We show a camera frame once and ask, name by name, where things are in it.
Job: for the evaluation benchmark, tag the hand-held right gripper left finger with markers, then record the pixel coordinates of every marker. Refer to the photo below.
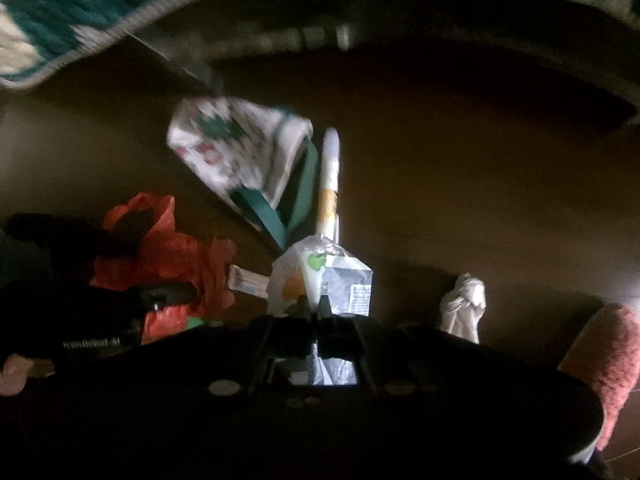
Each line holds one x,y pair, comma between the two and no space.
287,330

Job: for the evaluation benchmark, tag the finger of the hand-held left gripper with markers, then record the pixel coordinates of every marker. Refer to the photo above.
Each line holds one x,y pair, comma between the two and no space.
75,232
167,296

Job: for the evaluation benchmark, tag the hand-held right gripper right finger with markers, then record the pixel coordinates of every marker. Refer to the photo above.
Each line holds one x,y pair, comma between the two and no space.
340,332

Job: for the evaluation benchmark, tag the orange plastic bag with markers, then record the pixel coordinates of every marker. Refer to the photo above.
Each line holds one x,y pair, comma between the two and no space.
175,255

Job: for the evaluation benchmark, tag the small white drink carton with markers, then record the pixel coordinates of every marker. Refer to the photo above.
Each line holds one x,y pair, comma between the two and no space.
345,280

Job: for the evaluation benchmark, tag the white orange tube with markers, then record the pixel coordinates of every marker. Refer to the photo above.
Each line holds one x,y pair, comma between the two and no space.
330,180

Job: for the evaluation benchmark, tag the printed white paper bag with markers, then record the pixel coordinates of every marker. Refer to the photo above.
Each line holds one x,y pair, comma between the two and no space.
225,150

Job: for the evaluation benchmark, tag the person's left hand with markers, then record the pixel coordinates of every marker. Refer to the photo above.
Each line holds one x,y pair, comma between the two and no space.
12,375

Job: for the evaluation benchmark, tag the green wrapper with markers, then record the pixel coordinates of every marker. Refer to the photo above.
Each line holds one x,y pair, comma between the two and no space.
202,322

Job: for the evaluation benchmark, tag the white paper label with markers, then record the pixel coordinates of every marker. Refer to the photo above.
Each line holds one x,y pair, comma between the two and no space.
247,282

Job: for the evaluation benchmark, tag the white crumpled tissue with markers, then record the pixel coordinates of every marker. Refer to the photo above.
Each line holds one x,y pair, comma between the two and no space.
465,305

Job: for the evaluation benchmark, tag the teal white zigzag quilt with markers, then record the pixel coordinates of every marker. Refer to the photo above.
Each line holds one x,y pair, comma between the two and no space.
50,5

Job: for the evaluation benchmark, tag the pink knit slipper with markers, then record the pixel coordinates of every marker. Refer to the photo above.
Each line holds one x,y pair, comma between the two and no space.
610,360

